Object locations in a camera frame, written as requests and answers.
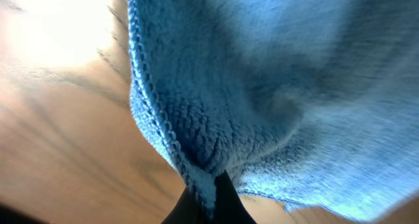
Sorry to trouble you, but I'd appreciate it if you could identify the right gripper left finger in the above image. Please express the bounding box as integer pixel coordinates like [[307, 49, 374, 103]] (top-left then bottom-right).
[[162, 187, 205, 224]]

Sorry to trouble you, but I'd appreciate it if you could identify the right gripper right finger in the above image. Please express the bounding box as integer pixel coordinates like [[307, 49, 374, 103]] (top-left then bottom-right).
[[213, 171, 256, 224]]

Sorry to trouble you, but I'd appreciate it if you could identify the blue microfiber cloth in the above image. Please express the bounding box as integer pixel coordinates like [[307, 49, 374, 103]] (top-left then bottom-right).
[[128, 0, 418, 223]]

